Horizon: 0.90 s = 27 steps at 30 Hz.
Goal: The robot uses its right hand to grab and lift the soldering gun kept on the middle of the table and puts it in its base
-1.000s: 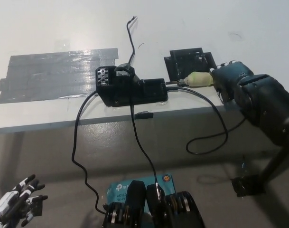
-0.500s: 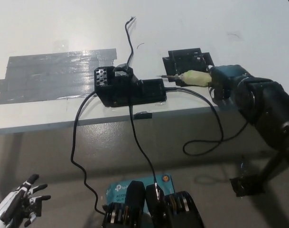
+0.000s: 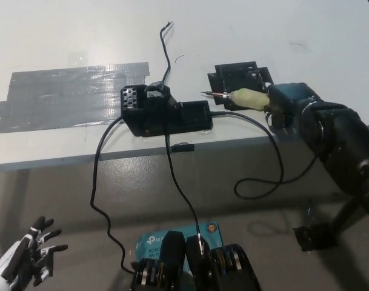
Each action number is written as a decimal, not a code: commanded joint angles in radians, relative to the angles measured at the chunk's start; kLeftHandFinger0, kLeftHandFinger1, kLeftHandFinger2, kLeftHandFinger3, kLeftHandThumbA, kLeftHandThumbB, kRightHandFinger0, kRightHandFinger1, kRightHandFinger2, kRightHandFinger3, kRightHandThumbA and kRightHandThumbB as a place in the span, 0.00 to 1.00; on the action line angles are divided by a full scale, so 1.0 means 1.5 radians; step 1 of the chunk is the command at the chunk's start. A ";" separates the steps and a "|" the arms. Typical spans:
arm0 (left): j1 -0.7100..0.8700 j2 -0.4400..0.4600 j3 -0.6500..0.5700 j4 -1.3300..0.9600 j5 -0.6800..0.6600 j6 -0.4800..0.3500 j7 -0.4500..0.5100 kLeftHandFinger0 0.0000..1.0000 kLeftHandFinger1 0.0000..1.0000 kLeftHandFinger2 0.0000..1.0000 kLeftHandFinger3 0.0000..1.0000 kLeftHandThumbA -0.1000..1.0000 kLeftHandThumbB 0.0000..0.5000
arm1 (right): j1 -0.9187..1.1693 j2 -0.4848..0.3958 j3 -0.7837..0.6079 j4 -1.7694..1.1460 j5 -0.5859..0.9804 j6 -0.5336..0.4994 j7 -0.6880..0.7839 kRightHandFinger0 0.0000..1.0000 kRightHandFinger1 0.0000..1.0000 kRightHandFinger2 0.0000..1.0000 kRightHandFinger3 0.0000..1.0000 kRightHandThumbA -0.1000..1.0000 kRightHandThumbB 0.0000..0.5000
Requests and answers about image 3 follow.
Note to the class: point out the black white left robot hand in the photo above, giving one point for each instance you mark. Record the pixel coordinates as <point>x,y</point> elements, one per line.
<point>17,254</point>

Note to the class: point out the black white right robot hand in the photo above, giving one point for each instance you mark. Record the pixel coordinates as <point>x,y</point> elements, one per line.
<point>288,97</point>

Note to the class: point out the black soldering station base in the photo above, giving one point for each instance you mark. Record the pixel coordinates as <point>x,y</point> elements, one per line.
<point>163,118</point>

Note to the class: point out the black robot torso blocks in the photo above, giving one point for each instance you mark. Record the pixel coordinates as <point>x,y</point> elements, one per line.
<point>175,257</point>

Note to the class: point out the black printed holder plate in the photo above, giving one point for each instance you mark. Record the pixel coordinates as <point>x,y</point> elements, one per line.
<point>235,75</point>

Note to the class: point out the small black tape strip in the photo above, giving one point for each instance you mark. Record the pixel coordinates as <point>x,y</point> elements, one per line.
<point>182,148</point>

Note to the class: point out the black table leg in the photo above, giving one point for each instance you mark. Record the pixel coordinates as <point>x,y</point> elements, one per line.
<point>344,215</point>

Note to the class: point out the teal TP-Link box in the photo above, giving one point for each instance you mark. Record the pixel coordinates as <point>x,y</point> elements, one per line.
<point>149,242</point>

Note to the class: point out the grey duct tape patch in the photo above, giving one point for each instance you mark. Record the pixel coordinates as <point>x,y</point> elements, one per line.
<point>66,94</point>

